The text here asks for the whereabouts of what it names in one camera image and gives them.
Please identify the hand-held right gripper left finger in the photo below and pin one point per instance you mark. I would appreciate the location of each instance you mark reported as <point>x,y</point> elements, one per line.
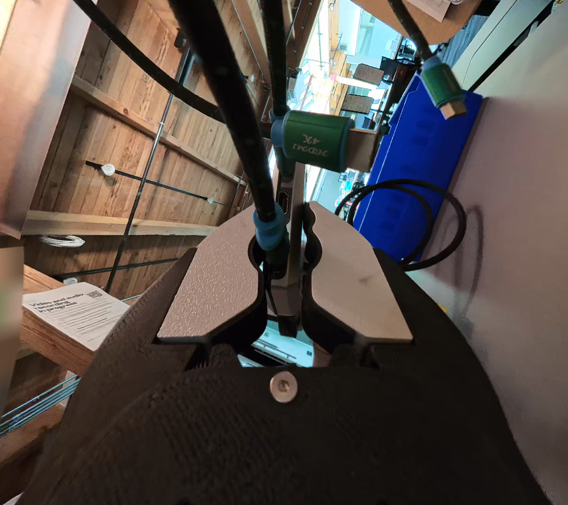
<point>213,287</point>

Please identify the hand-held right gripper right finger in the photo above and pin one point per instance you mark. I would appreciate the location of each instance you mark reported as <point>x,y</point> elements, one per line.
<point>355,292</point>

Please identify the dark grey multiport hub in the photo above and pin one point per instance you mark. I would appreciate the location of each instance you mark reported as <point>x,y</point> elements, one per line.
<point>290,287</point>

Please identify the blue plastic bin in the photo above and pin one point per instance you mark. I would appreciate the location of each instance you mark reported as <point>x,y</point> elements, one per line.
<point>412,159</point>

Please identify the printed paper notice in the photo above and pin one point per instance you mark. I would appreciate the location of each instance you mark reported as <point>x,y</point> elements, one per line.
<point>75,310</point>

